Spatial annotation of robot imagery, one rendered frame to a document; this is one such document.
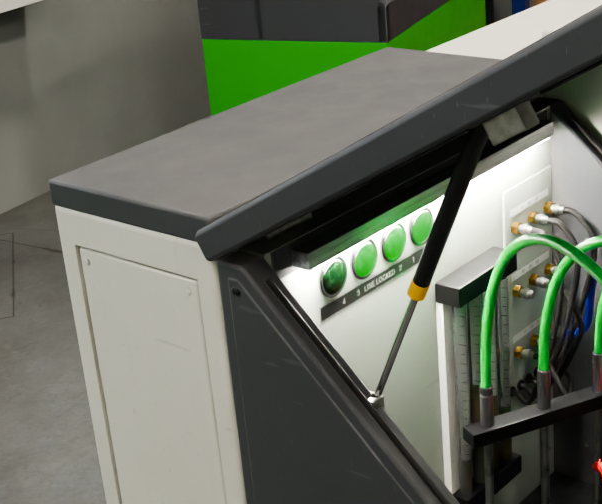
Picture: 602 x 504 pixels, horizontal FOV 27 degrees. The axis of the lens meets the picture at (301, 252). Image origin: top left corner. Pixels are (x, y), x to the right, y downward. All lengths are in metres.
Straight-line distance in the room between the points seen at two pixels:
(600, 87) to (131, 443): 0.83
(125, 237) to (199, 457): 0.29
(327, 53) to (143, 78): 1.79
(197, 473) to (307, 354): 0.30
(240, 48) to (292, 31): 0.26
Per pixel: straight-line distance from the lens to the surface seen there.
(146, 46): 6.75
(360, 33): 5.10
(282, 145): 1.59
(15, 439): 4.10
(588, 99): 1.87
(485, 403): 1.69
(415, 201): 1.55
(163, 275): 1.47
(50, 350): 4.62
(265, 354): 1.39
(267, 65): 5.31
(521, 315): 1.89
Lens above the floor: 1.98
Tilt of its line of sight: 23 degrees down
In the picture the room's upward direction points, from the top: 5 degrees counter-clockwise
